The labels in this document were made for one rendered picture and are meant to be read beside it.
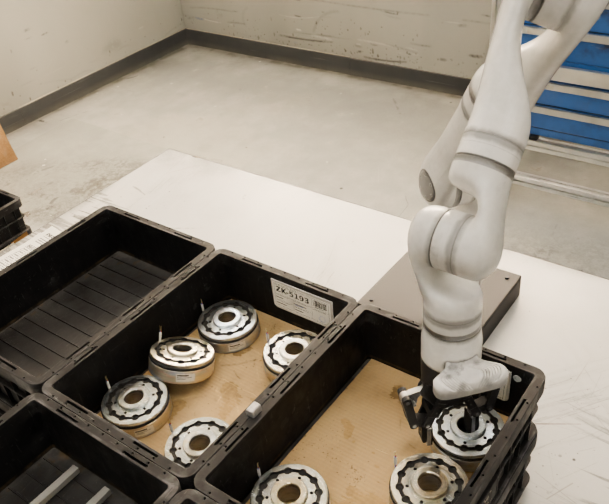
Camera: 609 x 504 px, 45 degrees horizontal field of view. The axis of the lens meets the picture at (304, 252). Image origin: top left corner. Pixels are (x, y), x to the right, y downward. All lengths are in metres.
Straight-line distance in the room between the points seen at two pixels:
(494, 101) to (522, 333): 0.70
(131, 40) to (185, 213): 3.03
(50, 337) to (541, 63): 0.92
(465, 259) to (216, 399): 0.52
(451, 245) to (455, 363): 0.17
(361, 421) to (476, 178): 0.45
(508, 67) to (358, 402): 0.55
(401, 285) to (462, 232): 0.67
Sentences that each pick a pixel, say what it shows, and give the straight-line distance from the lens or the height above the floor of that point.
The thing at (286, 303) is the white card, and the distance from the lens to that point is 1.25.
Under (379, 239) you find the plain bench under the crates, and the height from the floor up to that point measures 0.70.
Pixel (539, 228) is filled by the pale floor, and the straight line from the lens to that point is 2.99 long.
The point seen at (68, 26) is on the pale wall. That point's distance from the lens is 4.51.
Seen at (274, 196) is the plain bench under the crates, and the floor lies 0.70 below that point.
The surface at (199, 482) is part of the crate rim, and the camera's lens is 0.95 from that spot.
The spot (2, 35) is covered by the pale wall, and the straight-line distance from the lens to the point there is 4.27.
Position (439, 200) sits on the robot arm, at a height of 1.03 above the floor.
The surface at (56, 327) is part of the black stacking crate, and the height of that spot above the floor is 0.83.
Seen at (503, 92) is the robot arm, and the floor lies 1.32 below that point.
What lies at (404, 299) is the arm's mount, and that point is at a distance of 1.43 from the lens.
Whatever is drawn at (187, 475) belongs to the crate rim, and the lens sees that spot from 0.96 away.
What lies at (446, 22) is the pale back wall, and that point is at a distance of 3.95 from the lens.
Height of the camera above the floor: 1.67
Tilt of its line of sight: 36 degrees down
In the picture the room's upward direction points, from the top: 6 degrees counter-clockwise
